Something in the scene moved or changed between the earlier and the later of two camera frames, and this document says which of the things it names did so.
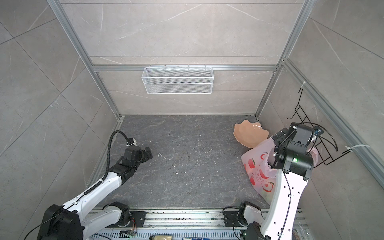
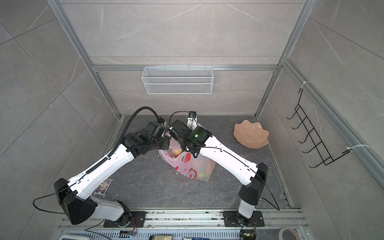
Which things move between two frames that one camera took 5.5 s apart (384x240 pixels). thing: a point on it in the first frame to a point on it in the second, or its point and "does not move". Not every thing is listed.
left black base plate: [137, 220] does not move
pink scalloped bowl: [250, 134] does not move
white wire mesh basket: [177, 80] does not move
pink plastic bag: [258, 162] to [201, 168]
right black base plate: [230, 219] does not move
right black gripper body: [281, 141] to [183, 145]
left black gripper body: [142, 157] to [162, 143]
